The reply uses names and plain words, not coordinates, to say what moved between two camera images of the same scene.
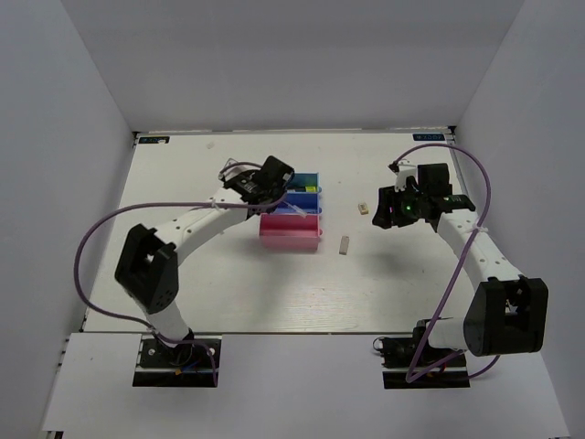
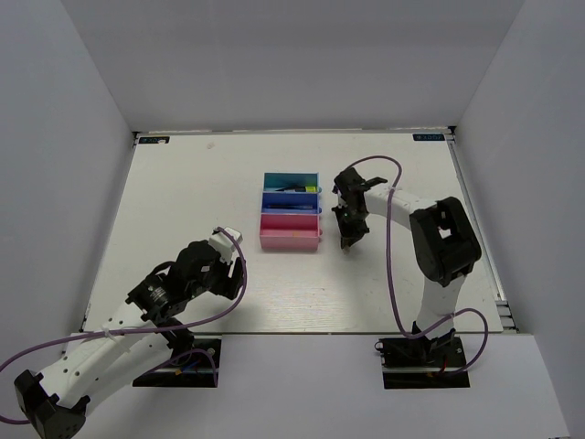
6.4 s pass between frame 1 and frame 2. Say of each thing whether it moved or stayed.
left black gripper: moved
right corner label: stayed
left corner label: stayed
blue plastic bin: stayed
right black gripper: moved
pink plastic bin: stayed
